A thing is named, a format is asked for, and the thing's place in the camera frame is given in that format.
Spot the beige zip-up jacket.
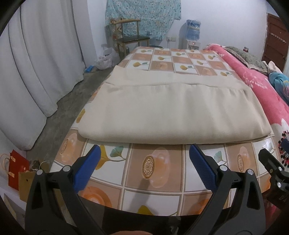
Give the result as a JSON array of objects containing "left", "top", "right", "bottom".
[{"left": 78, "top": 66, "right": 271, "bottom": 145}]

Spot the person's left hand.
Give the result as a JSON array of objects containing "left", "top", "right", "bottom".
[{"left": 111, "top": 231, "right": 150, "bottom": 235}]

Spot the brown paper bag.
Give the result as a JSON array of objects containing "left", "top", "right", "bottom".
[{"left": 19, "top": 160, "right": 49, "bottom": 202}]

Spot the red paper gift bag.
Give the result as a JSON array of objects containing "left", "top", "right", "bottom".
[{"left": 1, "top": 150, "right": 29, "bottom": 191}]

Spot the pink floral blanket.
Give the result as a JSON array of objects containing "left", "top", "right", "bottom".
[{"left": 203, "top": 43, "right": 289, "bottom": 224}]

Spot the patterned tile bed sheet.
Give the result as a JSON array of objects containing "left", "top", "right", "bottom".
[{"left": 48, "top": 46, "right": 283, "bottom": 217}]

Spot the blue patterned cloth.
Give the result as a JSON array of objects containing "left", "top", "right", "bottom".
[{"left": 268, "top": 72, "right": 289, "bottom": 105}]

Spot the grey lace pillow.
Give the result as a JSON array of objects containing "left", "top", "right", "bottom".
[{"left": 224, "top": 46, "right": 268, "bottom": 75}]

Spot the small blue floor object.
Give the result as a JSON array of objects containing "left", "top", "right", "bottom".
[{"left": 84, "top": 65, "right": 94, "bottom": 73}]

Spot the dark red wooden door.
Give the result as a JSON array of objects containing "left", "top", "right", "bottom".
[{"left": 262, "top": 13, "right": 288, "bottom": 71}]

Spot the white curtain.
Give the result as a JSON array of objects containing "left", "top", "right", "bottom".
[{"left": 1, "top": 1, "right": 85, "bottom": 151}]

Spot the white plastic bag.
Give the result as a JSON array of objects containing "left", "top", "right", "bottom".
[{"left": 94, "top": 48, "right": 120, "bottom": 70}]

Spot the white water dispenser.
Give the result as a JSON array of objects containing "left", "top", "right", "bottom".
[{"left": 179, "top": 28, "right": 201, "bottom": 50}]

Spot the wooden chair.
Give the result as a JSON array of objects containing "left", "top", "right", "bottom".
[{"left": 110, "top": 18, "right": 150, "bottom": 58}]

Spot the blue water dispenser bottle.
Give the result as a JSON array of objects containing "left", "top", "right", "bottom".
[{"left": 186, "top": 20, "right": 201, "bottom": 41}]

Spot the teal patterned hanging cloth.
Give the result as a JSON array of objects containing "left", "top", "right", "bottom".
[{"left": 105, "top": 0, "right": 181, "bottom": 40}]

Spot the wall power socket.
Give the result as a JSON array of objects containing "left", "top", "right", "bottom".
[{"left": 167, "top": 36, "right": 177, "bottom": 42}]

